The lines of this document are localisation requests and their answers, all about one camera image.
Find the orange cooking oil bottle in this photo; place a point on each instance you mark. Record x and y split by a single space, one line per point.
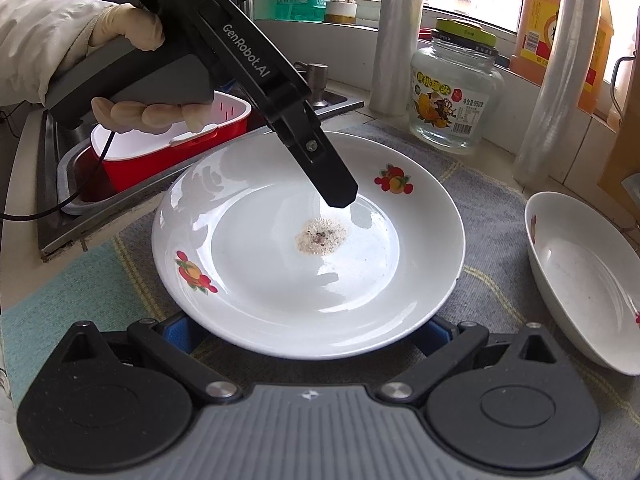
542 35

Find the plastic wrap roll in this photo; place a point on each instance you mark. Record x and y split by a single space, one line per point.
395 35
560 110

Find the dark green object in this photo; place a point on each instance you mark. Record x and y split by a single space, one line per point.
501 57

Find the red and white drain basket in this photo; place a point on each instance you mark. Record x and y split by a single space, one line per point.
150 155

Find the white fruit-print plate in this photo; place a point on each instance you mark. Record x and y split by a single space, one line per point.
280 285

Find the glass jar with green lid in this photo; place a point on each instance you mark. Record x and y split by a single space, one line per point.
450 110

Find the person's left hand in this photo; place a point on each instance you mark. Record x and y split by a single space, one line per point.
130 22

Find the person's left forearm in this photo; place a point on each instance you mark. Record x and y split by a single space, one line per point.
40 45

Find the metal sink knob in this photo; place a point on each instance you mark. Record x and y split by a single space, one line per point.
315 80

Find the brown food crumbs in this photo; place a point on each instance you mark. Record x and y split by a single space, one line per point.
320 237

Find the stainless steel sink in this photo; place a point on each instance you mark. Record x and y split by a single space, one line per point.
50 195

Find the wooden cutting board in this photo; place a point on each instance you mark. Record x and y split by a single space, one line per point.
625 195

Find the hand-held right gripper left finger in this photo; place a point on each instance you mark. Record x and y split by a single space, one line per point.
177 335

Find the white fruit-print bowl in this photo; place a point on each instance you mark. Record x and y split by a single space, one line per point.
580 280

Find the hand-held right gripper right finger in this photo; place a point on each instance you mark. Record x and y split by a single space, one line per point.
434 336

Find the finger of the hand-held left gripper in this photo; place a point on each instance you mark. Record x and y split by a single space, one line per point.
325 170

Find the grey and teal striped towel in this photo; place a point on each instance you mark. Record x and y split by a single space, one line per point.
490 260

